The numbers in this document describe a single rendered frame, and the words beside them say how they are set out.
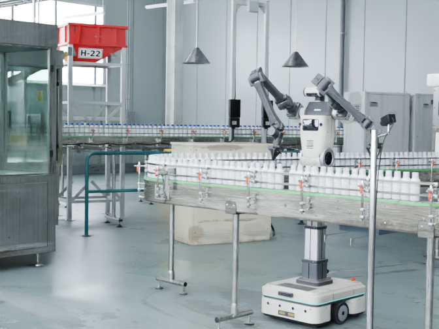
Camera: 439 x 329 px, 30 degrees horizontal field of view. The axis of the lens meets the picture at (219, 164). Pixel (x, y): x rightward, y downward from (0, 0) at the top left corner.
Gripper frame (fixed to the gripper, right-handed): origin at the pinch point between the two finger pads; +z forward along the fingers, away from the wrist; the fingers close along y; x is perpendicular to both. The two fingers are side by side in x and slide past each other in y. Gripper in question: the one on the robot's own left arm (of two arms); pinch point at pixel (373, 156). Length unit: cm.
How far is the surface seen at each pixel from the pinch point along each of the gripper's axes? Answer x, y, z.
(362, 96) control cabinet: 330, 489, -68
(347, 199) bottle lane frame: -13, -50, 25
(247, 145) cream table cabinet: 349, 272, -1
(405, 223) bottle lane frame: -53, -50, 37
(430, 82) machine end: 151, 350, -72
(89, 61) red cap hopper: 646, 267, -119
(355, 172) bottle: -15.3, -45.4, 8.7
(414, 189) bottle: -57, -48, 17
